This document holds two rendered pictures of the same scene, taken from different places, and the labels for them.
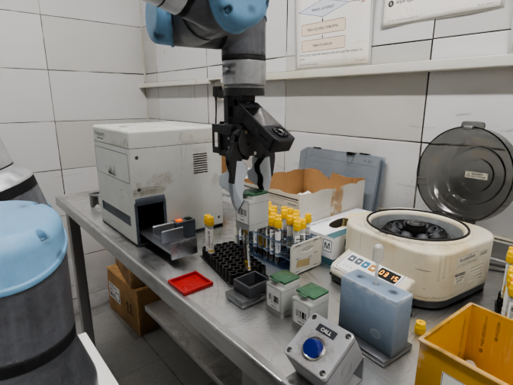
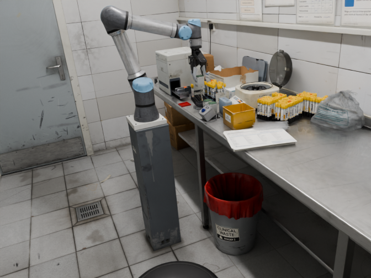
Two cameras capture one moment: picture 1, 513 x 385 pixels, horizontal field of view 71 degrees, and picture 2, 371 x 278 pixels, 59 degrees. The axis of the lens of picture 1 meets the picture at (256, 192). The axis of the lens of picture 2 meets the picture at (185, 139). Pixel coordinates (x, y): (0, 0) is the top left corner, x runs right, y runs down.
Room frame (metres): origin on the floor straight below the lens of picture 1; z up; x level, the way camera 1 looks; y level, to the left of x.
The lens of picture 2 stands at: (-1.33, -0.57, 1.55)
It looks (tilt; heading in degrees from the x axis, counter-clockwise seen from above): 24 degrees down; 20
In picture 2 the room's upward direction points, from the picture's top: 5 degrees counter-clockwise
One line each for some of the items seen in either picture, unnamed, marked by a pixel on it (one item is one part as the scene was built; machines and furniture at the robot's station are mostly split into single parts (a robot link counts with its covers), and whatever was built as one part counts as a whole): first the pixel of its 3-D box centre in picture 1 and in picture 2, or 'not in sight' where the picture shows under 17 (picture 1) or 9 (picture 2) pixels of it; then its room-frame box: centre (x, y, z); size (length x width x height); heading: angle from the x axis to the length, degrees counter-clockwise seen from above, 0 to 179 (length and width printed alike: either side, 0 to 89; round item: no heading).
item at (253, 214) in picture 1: (252, 209); (199, 81); (0.64, 0.01, 1.05); 0.05 x 0.04 x 0.06; 131
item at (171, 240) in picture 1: (164, 234); (179, 91); (0.85, 0.23, 0.92); 0.21 x 0.07 x 0.05; 40
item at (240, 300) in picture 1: (252, 287); (201, 105); (0.64, 0.01, 0.89); 0.09 x 0.05 x 0.04; 130
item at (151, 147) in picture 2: not in sight; (155, 185); (0.34, 0.26, 0.44); 0.20 x 0.20 x 0.87; 40
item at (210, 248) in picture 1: (231, 243); (199, 93); (0.77, 0.06, 0.93); 0.17 x 0.09 x 0.11; 29
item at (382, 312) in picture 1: (372, 313); (225, 107); (0.50, -0.18, 0.92); 0.10 x 0.07 x 0.10; 35
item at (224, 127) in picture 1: (241, 123); (196, 55); (0.66, 0.03, 1.21); 0.09 x 0.08 x 0.12; 41
